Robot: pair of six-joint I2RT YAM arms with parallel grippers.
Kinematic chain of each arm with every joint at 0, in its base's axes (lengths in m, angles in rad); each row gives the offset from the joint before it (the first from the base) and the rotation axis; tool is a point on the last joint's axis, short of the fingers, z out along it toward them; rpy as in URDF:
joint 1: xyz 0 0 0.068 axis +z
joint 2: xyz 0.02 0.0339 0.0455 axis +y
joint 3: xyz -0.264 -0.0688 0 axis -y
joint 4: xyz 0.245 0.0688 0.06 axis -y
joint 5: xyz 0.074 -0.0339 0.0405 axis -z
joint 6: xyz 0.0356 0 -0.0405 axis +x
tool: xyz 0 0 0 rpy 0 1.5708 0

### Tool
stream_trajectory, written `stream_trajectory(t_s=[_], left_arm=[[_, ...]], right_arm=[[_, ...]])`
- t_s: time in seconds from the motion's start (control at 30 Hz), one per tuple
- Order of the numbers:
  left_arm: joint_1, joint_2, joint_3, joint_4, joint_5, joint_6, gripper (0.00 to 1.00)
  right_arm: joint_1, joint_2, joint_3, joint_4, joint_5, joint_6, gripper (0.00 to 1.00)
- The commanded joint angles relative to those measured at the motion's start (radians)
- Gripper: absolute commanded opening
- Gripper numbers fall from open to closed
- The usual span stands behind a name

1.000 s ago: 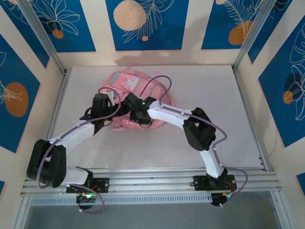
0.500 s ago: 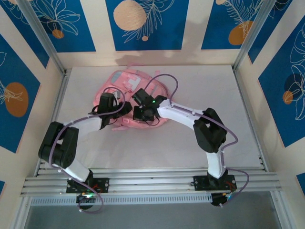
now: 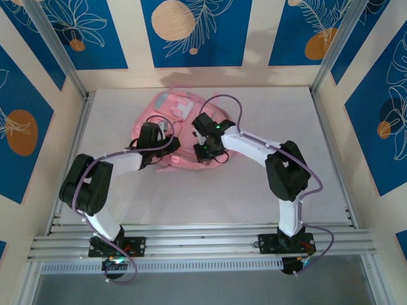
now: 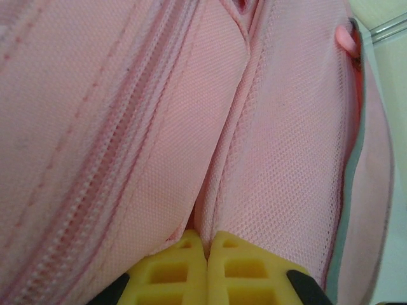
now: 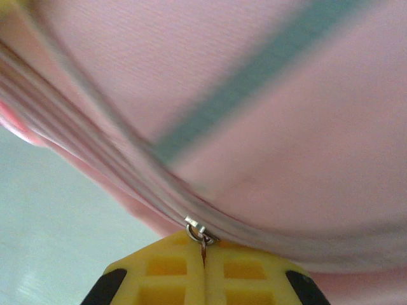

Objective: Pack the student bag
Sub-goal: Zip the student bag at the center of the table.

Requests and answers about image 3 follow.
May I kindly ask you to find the aluminium table side rail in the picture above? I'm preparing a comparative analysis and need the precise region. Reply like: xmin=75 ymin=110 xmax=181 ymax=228
xmin=46 ymin=91 xmax=96 ymax=236
xmin=310 ymin=90 xmax=360 ymax=229

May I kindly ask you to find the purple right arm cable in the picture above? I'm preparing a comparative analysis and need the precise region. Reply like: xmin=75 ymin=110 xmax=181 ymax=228
xmin=198 ymin=93 xmax=335 ymax=278

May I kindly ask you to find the aluminium frame post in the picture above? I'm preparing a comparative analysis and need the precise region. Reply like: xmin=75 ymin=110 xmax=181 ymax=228
xmin=22 ymin=0 xmax=90 ymax=100
xmin=310 ymin=0 xmax=392 ymax=96

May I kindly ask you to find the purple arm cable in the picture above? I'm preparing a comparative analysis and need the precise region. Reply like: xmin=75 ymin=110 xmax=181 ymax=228
xmin=72 ymin=119 xmax=175 ymax=285
xmin=198 ymin=93 xmax=335 ymax=278

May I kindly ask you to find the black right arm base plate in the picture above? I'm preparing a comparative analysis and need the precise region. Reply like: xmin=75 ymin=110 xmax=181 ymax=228
xmin=258 ymin=233 xmax=317 ymax=255

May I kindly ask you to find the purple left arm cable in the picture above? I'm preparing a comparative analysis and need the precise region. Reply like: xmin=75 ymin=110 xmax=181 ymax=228
xmin=72 ymin=119 xmax=175 ymax=285

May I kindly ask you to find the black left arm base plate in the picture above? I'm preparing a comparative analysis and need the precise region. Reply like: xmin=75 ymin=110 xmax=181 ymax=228
xmin=87 ymin=236 xmax=147 ymax=258

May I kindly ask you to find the pink school backpack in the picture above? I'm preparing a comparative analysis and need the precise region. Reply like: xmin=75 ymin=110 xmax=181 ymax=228
xmin=132 ymin=90 xmax=242 ymax=174

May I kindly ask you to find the grey slotted cable duct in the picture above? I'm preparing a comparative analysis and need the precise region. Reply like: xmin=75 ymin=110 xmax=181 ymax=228
xmin=39 ymin=256 xmax=284 ymax=276

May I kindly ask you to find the aluminium frame cross rail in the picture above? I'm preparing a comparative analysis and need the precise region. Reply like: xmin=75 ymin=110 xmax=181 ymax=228
xmin=27 ymin=224 xmax=379 ymax=264

